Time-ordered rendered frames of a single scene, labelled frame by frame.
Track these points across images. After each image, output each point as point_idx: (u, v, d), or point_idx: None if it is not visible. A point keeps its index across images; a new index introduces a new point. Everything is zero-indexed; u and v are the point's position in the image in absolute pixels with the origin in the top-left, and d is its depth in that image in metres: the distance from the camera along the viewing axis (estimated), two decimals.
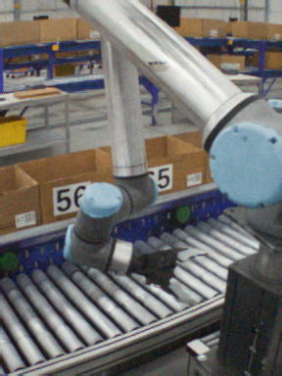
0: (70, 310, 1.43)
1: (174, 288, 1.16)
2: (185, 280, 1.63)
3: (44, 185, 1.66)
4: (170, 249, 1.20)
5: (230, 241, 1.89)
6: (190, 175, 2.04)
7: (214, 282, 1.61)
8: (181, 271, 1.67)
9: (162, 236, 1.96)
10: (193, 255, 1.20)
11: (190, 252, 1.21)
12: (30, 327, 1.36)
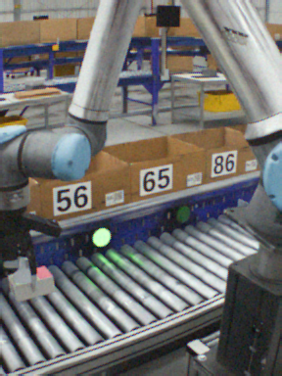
0: (70, 310, 1.43)
1: (33, 262, 1.00)
2: (185, 280, 1.63)
3: (44, 185, 1.66)
4: None
5: (230, 241, 1.89)
6: (190, 175, 2.04)
7: (214, 282, 1.61)
8: (181, 271, 1.67)
9: (162, 236, 1.96)
10: None
11: None
12: (30, 327, 1.36)
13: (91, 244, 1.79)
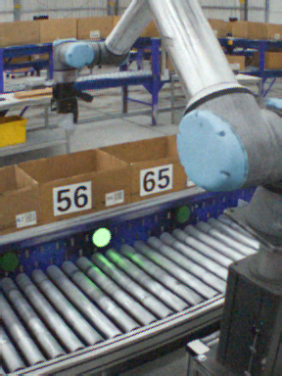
0: (70, 310, 1.43)
1: (75, 116, 1.71)
2: (185, 280, 1.63)
3: (44, 185, 1.66)
4: None
5: (230, 241, 1.89)
6: None
7: (214, 282, 1.61)
8: (181, 271, 1.67)
9: (162, 236, 1.96)
10: None
11: None
12: (30, 327, 1.36)
13: (91, 244, 1.79)
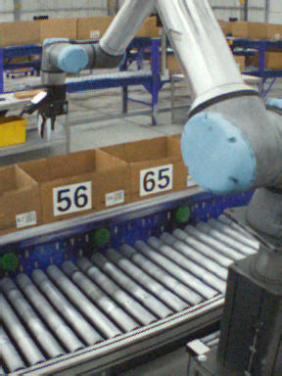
0: (70, 310, 1.43)
1: (39, 118, 1.61)
2: (185, 280, 1.63)
3: (44, 185, 1.66)
4: (52, 117, 1.55)
5: (230, 241, 1.89)
6: (190, 175, 2.04)
7: (214, 282, 1.61)
8: (181, 271, 1.67)
9: (162, 236, 1.96)
10: (48, 130, 1.59)
11: (49, 129, 1.58)
12: (30, 327, 1.36)
13: (91, 244, 1.79)
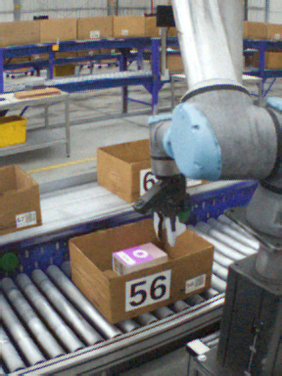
0: (70, 310, 1.43)
1: (155, 217, 1.39)
2: None
3: (115, 279, 1.32)
4: (171, 215, 1.32)
5: (230, 241, 1.89)
6: None
7: (214, 282, 1.61)
8: None
9: None
10: (167, 232, 1.35)
11: (169, 231, 1.34)
12: (30, 327, 1.36)
13: None
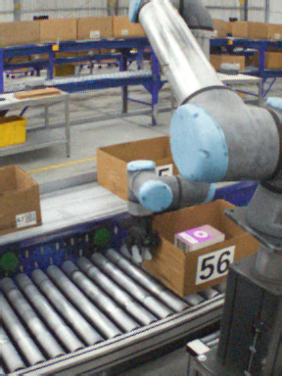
0: (70, 310, 1.43)
1: None
2: None
3: (190, 254, 1.46)
4: (125, 243, 1.59)
5: None
6: None
7: None
8: None
9: None
10: None
11: (132, 253, 1.62)
12: (30, 327, 1.36)
13: (91, 244, 1.79)
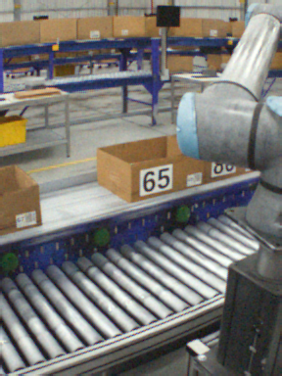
0: (70, 310, 1.43)
1: None
2: (189, 276, 1.64)
3: None
4: None
5: (229, 242, 1.89)
6: (190, 175, 2.04)
7: None
8: (185, 270, 1.68)
9: None
10: None
11: None
12: (30, 327, 1.36)
13: (91, 244, 1.79)
